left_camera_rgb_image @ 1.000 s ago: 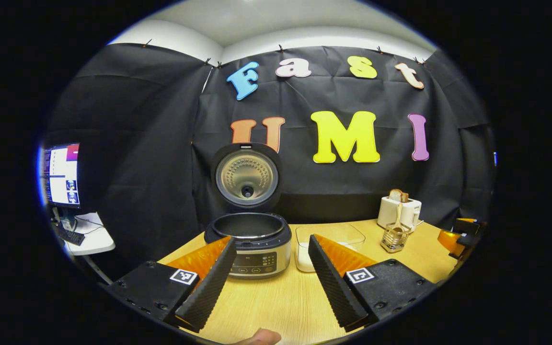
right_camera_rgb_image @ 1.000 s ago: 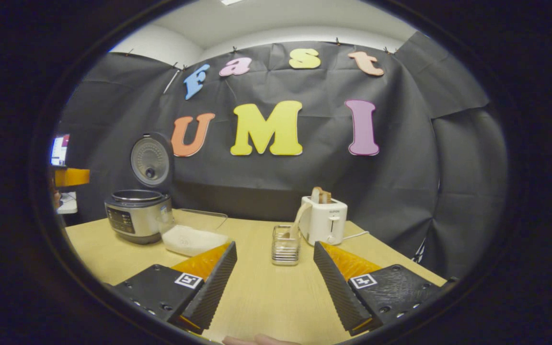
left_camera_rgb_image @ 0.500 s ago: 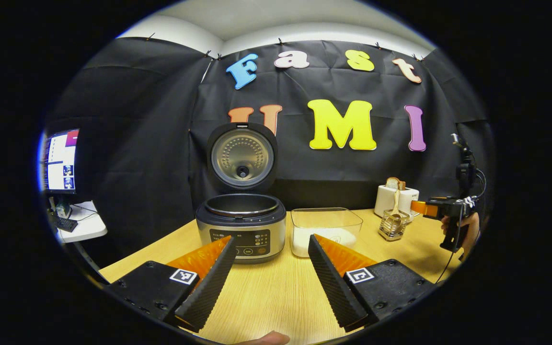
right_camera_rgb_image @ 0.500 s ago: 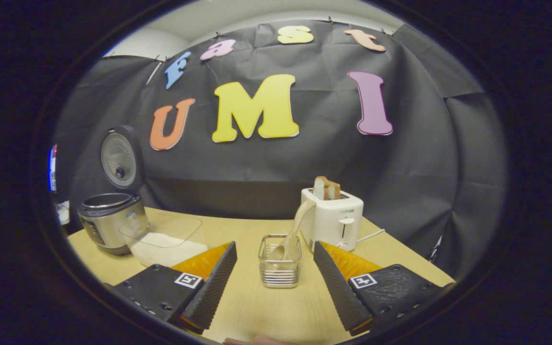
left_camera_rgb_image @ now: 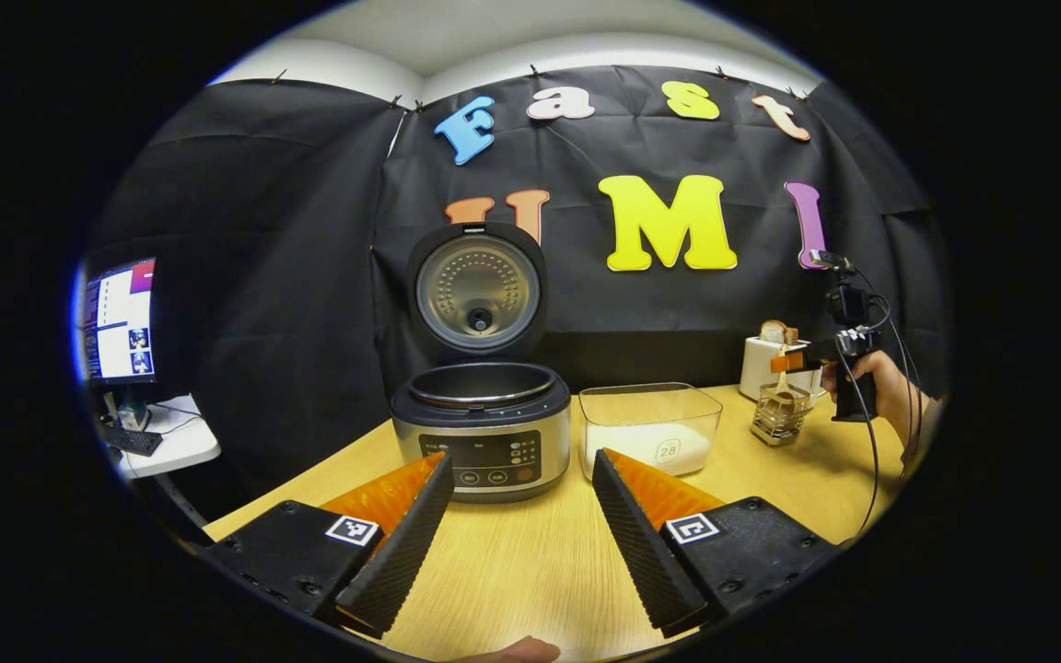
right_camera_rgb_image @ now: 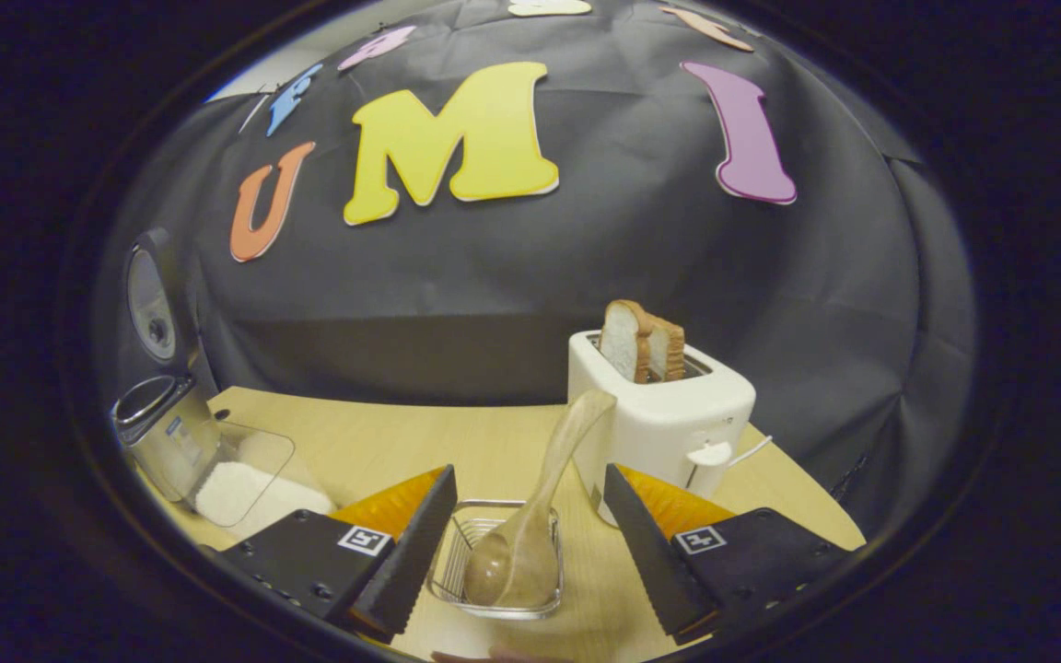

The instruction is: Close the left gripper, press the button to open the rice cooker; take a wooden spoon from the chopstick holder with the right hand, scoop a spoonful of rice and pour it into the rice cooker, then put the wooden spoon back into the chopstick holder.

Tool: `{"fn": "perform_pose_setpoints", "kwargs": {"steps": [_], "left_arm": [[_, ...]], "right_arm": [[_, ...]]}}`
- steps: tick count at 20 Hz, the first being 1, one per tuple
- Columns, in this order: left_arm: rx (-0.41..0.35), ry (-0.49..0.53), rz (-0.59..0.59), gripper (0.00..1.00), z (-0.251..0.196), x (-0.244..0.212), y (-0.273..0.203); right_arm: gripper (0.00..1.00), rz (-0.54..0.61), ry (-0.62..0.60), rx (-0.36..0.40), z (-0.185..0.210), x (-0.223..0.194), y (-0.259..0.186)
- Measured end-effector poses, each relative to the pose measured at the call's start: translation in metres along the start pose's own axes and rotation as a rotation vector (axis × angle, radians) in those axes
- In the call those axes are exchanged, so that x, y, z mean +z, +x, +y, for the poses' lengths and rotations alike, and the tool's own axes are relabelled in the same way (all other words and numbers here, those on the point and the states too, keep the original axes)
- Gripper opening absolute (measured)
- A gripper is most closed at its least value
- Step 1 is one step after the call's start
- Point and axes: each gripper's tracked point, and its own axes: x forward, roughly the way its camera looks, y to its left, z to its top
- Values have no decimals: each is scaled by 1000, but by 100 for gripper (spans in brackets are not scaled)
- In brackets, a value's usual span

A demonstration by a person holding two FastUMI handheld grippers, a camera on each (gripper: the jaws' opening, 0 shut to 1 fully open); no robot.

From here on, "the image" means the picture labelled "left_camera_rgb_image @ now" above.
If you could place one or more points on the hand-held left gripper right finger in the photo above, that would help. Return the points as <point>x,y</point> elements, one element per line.
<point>641,552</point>

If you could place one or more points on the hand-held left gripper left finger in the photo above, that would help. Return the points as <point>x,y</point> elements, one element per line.
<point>402,552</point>

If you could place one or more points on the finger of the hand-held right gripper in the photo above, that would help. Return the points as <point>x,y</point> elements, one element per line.
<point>793,359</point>

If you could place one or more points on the wooden spoon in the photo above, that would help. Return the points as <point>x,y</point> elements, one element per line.
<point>782,389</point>

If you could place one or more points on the white rice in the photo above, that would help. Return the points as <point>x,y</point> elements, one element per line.
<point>623,442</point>

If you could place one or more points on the grey rice cooker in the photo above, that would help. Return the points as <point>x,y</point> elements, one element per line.
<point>494,433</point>

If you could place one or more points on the toasted bread slice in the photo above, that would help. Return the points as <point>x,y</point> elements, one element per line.
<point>777,331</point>

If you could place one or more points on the white toaster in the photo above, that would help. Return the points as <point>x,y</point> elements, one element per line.
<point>756,368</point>

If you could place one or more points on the white side table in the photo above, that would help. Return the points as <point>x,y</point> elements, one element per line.
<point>180,447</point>

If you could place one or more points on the black keyboard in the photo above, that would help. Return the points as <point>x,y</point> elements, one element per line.
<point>130,439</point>

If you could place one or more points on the small pale blue object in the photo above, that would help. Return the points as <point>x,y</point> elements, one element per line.
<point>133,416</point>

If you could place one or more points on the computer monitor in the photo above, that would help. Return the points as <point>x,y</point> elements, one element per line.
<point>121,322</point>

